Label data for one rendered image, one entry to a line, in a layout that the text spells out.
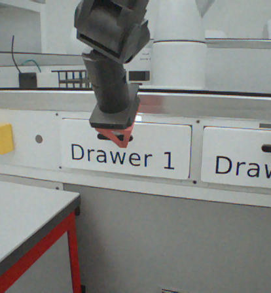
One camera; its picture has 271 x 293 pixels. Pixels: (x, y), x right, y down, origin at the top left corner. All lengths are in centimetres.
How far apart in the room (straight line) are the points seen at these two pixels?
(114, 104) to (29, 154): 35
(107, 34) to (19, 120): 44
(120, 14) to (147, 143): 31
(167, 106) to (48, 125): 29
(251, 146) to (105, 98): 29
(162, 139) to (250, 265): 35
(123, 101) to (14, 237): 30
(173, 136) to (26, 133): 36
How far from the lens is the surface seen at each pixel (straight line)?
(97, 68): 45
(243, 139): 60
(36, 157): 77
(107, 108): 50
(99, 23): 40
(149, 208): 71
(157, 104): 62
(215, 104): 60
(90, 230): 79
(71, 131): 68
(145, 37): 52
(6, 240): 56
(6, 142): 78
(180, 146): 61
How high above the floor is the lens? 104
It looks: 15 degrees down
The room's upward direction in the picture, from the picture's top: straight up
